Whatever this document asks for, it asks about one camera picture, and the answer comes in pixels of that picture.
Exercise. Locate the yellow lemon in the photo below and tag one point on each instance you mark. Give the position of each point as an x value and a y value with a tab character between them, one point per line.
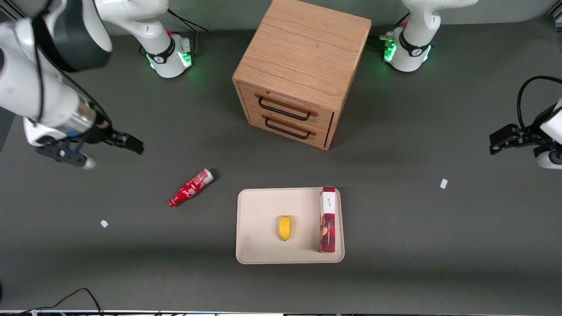
284	228

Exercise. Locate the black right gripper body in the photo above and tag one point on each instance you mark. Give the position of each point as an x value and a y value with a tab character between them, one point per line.
102	131

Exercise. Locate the red coke bottle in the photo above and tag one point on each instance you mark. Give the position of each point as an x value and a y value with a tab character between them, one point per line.
189	189

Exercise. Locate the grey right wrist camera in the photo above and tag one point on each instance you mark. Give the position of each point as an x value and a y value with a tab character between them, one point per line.
66	156

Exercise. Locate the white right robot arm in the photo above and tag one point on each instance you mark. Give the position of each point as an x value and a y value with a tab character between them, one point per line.
26	87

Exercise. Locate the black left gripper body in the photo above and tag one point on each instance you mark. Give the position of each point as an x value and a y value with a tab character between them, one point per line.
527	134

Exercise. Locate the wooden drawer cabinet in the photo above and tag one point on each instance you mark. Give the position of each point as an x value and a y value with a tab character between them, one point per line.
303	48

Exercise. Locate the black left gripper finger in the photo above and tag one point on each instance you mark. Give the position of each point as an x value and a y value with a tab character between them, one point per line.
505	132
500	148

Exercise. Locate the beige plastic tray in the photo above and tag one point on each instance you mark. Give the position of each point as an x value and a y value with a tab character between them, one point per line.
263	232

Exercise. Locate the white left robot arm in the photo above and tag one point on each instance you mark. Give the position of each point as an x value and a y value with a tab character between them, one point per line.
412	48

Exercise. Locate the red white snack box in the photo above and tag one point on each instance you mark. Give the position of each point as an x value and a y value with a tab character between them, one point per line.
327	219

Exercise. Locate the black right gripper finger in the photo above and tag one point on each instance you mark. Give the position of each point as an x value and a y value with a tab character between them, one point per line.
134	146
122	134

